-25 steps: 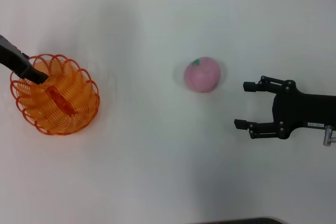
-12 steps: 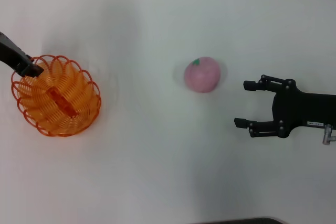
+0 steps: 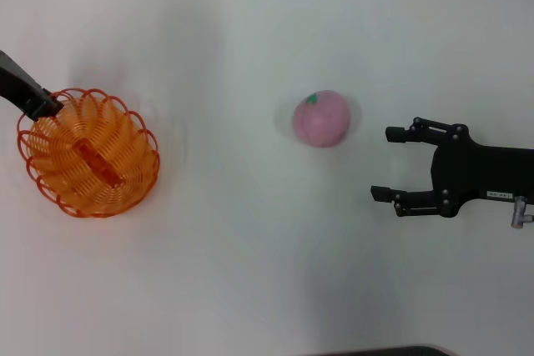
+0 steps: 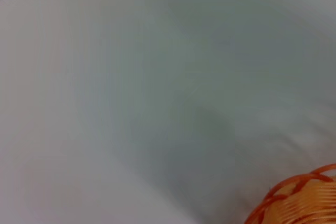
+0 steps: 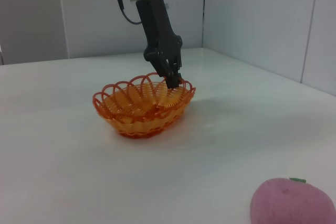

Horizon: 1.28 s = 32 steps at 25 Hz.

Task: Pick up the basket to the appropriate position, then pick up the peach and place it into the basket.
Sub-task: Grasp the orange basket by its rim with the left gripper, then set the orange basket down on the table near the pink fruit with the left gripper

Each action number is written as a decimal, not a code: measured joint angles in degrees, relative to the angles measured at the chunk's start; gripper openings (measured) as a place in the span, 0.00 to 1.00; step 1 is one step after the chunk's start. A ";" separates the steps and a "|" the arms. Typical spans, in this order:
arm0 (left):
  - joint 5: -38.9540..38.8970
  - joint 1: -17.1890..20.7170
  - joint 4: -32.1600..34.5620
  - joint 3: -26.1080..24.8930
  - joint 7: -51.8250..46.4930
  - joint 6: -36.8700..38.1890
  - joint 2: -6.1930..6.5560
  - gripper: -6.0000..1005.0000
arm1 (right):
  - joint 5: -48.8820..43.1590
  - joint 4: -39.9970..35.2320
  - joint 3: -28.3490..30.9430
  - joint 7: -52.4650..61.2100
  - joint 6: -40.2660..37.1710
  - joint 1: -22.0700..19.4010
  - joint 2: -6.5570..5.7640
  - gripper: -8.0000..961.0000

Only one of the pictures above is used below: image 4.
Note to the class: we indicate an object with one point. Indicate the orange woven plastic basket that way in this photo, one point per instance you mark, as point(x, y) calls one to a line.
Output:
point(302, 200)

